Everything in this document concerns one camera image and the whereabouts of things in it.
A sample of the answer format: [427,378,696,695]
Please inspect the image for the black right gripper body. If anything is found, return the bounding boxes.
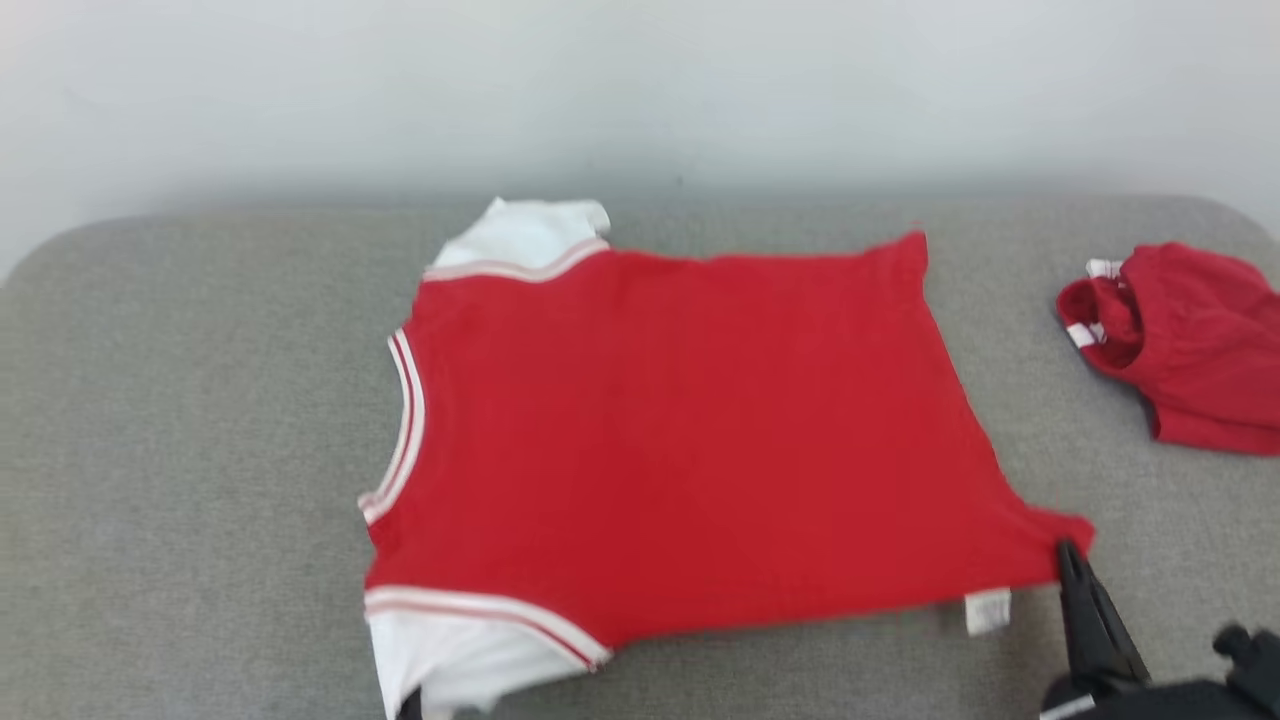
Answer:
[1038,676,1280,720]

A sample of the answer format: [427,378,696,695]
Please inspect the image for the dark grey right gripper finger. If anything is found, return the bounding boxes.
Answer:
[1056,539,1117,693]
[1085,560,1152,692]

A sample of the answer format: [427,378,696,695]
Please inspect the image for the red shorts with white stripe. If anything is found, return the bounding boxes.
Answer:
[1056,242,1280,458]

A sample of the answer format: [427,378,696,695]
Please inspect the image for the red jersey with white trim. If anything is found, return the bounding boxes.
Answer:
[357,197,1097,720]

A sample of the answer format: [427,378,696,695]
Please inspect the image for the grey fabric sofa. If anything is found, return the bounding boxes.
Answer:
[0,195,1280,720]

